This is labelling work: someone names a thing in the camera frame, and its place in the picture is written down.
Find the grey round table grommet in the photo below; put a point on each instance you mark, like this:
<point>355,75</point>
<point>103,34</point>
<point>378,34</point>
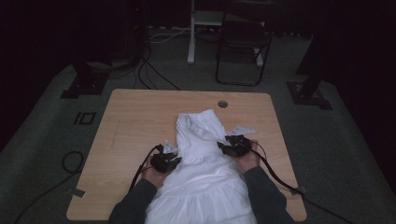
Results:
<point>223,104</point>

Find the person's right hand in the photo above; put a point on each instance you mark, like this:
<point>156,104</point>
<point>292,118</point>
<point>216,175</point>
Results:
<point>250,161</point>

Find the black folding chair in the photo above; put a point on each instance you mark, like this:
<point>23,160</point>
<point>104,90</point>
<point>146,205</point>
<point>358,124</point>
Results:
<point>244,34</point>

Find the grey tape piece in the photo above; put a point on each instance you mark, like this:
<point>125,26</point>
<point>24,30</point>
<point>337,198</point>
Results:
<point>76,193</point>
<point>299,190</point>

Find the black stand with base plate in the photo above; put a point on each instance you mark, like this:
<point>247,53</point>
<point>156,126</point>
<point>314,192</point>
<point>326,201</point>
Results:
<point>308,93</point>
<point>85,82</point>

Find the white desk frame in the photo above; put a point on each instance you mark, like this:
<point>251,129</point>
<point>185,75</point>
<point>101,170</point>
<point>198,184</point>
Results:
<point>191,46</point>

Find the white skirt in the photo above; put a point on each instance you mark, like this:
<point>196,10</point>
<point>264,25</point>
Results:
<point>204,174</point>

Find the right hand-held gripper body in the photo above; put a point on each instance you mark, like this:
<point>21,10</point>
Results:
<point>240,146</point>

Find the person's left hand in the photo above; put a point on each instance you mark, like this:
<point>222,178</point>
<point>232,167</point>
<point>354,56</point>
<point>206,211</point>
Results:
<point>154,177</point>

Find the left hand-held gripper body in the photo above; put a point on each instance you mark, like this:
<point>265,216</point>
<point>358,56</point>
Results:
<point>162,163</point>

